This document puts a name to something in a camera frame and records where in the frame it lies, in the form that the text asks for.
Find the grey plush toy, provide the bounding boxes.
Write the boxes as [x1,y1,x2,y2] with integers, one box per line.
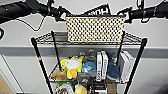
[83,54,98,65]

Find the wide white box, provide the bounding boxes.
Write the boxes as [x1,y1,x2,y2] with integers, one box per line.
[116,50,136,83]

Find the yellow plush toy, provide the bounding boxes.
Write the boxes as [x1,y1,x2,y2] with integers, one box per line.
[60,55,85,80]

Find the tall white box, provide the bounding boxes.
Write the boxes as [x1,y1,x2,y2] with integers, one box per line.
[95,50,103,82]
[101,50,110,82]

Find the blue plush toy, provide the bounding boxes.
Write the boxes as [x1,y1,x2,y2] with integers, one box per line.
[81,61,97,75]

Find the brown plush toy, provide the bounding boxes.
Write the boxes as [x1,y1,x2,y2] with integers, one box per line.
[50,68,68,81]

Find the white red snack bag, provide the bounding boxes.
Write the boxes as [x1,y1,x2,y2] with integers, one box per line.
[54,81,74,94]

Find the small cardboard box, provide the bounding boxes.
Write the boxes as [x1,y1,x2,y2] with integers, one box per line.
[106,82,118,94]

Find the dark stacked boxes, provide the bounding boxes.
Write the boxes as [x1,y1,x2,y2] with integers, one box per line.
[90,81,107,94]

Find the black wire shelf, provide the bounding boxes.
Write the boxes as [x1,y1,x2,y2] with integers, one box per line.
[30,30,148,94]

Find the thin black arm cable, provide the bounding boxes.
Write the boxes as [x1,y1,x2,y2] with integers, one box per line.
[14,15,47,32]

